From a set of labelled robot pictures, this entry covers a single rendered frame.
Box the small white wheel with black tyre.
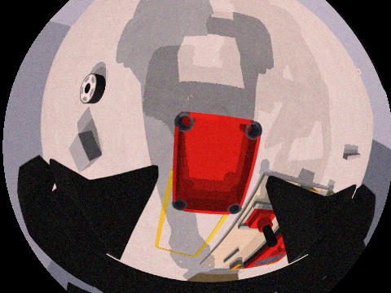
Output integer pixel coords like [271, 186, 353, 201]
[79, 72, 105, 104]

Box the yellow rectangular outline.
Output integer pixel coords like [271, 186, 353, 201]
[155, 169, 228, 257]

